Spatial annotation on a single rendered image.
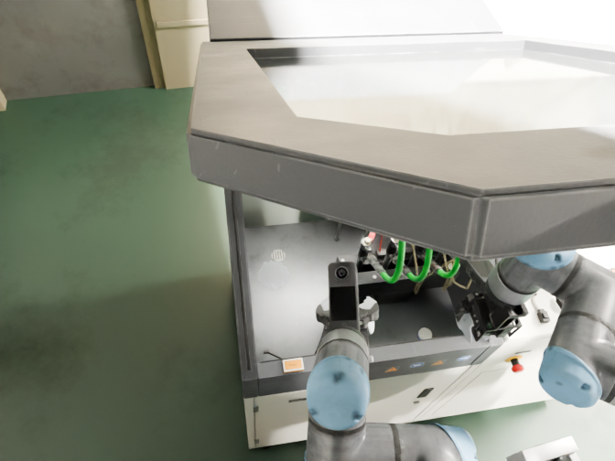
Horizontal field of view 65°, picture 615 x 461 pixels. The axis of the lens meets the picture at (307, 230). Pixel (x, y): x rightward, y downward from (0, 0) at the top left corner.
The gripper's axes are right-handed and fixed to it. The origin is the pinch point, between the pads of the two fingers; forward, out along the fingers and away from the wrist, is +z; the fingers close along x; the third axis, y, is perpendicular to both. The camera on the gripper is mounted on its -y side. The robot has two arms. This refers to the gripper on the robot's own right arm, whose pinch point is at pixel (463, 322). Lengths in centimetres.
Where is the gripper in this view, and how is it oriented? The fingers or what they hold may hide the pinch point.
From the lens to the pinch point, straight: 107.2
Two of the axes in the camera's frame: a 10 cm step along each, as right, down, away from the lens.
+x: 9.8, -0.9, 1.6
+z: -0.8, 5.7, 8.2
